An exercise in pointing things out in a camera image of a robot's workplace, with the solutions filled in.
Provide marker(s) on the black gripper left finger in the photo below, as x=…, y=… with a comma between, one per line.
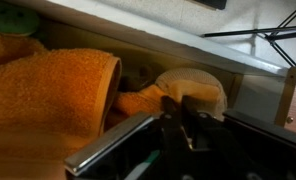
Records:
x=114, y=140

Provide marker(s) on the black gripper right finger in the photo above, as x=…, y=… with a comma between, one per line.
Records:
x=268, y=128

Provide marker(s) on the brown potato plush toy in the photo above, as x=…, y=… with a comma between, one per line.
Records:
x=191, y=83

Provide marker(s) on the orange plush toy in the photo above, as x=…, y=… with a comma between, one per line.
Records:
x=48, y=93

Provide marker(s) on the white toy sink basin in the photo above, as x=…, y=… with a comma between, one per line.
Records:
x=174, y=40

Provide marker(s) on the small green plush toy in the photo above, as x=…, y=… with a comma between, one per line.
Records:
x=11, y=18

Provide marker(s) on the black tripod legs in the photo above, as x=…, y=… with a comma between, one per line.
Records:
x=271, y=36

